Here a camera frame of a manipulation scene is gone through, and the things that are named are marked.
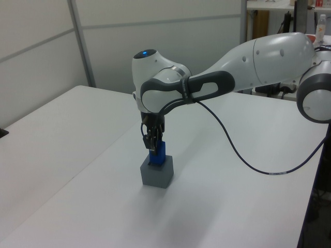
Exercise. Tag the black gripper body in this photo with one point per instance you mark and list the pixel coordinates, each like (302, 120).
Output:
(152, 122)

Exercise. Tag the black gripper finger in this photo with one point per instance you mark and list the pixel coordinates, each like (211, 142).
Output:
(151, 143)
(160, 134)

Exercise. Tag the blue toy block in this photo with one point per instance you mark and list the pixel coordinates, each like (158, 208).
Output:
(160, 153)

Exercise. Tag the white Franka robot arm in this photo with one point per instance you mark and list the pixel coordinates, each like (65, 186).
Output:
(271, 56)

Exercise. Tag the grey hollow cuboid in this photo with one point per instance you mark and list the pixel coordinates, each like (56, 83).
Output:
(155, 175)

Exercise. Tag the black power adapter box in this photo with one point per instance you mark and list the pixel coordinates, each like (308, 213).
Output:
(266, 90)

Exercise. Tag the brown cardboard panel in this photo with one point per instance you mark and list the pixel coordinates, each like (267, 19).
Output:
(261, 24)

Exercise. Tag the black table clamp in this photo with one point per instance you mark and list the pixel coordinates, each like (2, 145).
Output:
(3, 133)

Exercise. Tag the clear plastic bottle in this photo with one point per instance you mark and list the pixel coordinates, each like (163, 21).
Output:
(320, 28)

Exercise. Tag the grey partition post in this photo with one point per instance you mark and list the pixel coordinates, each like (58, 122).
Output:
(243, 20)
(82, 46)

